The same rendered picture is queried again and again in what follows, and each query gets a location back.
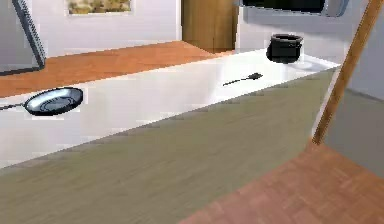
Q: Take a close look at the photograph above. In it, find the brown wooden post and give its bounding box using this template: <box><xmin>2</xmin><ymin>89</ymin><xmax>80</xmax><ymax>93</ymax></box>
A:
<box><xmin>311</xmin><ymin>0</ymin><xmax>384</xmax><ymax>146</ymax></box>

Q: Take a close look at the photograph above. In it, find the black spatula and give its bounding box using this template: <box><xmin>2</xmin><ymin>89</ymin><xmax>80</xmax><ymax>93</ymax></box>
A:
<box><xmin>222</xmin><ymin>72</ymin><xmax>264</xmax><ymax>87</ymax></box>

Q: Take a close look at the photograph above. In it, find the framed yellow picture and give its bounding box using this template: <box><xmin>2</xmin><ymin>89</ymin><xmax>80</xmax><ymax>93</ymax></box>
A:
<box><xmin>67</xmin><ymin>0</ymin><xmax>132</xmax><ymax>15</ymax></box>

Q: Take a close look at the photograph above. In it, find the black fridge handle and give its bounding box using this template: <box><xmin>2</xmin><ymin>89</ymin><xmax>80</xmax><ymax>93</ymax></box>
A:
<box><xmin>12</xmin><ymin>0</ymin><xmax>47</xmax><ymax>70</ymax></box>

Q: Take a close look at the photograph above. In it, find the dark window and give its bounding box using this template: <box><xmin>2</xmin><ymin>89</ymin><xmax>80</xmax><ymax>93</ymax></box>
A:
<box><xmin>238</xmin><ymin>0</ymin><xmax>350</xmax><ymax>18</ymax></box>

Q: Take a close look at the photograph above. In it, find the white kitchen counter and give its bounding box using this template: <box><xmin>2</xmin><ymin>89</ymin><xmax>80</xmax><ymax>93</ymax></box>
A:
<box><xmin>0</xmin><ymin>48</ymin><xmax>342</xmax><ymax>224</ymax></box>

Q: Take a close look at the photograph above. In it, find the black frying pan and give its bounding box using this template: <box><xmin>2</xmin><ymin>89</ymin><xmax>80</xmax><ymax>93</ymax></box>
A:
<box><xmin>0</xmin><ymin>86</ymin><xmax>84</xmax><ymax>117</ymax></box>

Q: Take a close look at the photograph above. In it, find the brown wooden door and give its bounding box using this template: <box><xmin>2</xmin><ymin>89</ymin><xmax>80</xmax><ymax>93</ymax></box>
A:
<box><xmin>181</xmin><ymin>0</ymin><xmax>239</xmax><ymax>54</ymax></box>

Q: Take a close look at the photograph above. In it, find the black pot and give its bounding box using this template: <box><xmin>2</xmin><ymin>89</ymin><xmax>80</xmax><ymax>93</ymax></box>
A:
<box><xmin>266</xmin><ymin>33</ymin><xmax>304</xmax><ymax>65</ymax></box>

